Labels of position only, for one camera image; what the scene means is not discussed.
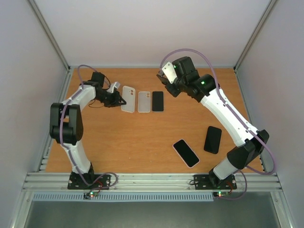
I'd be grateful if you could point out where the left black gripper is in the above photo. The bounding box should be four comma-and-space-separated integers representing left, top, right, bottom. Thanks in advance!
95, 90, 127, 108

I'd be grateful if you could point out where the white phone case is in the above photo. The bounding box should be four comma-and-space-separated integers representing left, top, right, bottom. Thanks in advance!
121, 85, 136, 113
137, 91, 151, 113

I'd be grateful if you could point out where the black smartphone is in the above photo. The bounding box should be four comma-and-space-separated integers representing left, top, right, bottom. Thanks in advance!
152, 91, 164, 112

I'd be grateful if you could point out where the phone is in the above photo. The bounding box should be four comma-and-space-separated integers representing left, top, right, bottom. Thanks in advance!
204, 126, 222, 154
173, 139, 200, 168

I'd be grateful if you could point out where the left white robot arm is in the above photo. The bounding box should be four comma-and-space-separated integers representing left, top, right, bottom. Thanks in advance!
49, 72, 126, 190

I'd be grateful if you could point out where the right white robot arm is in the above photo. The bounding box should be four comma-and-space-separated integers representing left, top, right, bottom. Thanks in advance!
157, 57, 269, 189

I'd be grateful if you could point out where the phone in black case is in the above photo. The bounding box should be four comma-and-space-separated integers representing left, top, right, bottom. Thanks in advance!
204, 126, 222, 154

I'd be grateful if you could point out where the left circuit board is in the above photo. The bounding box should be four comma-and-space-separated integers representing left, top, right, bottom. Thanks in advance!
83, 191, 99, 200

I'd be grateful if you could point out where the circuit board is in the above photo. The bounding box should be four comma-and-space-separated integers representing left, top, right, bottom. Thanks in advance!
83, 191, 99, 200
213, 190, 232, 198

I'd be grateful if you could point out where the right circuit board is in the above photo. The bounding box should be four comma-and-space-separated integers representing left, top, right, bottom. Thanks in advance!
213, 190, 232, 198

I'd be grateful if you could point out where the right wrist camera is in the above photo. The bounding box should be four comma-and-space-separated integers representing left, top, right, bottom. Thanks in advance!
161, 62, 178, 84

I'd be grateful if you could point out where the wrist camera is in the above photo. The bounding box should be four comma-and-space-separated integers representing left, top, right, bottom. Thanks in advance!
107, 81, 121, 94
161, 62, 178, 84

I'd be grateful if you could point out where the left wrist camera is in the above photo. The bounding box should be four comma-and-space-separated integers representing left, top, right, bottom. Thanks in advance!
107, 81, 121, 94

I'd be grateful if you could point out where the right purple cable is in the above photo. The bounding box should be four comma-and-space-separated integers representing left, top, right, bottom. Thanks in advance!
159, 49, 277, 200

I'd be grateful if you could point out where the purple cable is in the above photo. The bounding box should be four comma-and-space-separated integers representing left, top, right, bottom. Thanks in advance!
159, 49, 277, 200
59, 64, 118, 190

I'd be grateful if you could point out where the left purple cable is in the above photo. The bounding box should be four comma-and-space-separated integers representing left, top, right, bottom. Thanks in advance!
59, 64, 118, 190

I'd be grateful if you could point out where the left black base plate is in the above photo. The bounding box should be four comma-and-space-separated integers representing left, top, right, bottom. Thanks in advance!
67, 172, 111, 190

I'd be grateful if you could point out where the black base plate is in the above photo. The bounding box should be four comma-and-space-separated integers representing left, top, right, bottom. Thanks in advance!
193, 174, 237, 190
67, 172, 111, 190

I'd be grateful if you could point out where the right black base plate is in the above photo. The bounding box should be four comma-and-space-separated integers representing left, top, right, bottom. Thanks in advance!
193, 174, 237, 190

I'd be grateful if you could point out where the aluminium front rail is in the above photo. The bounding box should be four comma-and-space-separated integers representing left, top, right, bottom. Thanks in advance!
22, 172, 282, 193

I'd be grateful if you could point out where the grey slotted cable duct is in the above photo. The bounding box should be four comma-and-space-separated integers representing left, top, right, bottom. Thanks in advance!
33, 192, 213, 202

